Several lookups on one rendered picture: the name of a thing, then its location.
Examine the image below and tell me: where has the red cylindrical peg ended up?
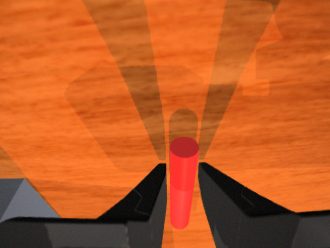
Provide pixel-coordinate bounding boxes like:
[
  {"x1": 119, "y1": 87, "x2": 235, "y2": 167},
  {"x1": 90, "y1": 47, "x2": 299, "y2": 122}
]
[{"x1": 170, "y1": 137, "x2": 199, "y2": 229}]

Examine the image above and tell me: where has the grey open box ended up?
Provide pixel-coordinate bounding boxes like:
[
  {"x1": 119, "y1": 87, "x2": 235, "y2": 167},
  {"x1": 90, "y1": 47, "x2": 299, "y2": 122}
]
[{"x1": 0, "y1": 178, "x2": 60, "y2": 222}]

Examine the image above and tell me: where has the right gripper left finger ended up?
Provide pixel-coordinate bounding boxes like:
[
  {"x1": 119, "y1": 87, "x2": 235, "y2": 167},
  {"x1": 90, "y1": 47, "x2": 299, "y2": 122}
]
[{"x1": 0, "y1": 163, "x2": 167, "y2": 248}]

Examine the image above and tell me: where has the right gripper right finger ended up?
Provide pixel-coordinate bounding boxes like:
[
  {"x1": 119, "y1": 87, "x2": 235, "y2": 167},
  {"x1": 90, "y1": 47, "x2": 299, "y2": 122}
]
[{"x1": 198, "y1": 162, "x2": 330, "y2": 248}]

